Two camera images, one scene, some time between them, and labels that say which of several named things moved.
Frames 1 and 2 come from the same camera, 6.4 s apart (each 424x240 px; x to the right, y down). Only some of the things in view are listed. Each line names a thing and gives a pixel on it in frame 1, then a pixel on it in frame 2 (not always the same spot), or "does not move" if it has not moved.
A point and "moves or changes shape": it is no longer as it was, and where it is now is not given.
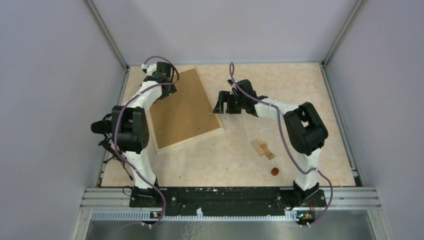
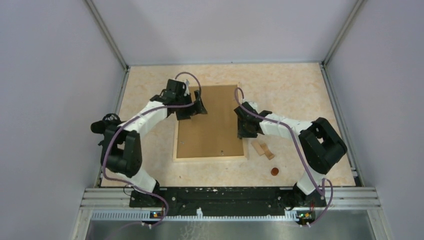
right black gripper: x=225 y=96 to x=241 y=133
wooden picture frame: x=184 y=116 to x=206 y=159
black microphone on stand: x=104 y=127 does not move
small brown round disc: x=274 y=171 does not move
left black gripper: x=172 y=89 to x=186 y=115
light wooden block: x=258 y=147 does not move
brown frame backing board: x=185 y=113 moves or changes shape
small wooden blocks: x=267 y=152 does not move
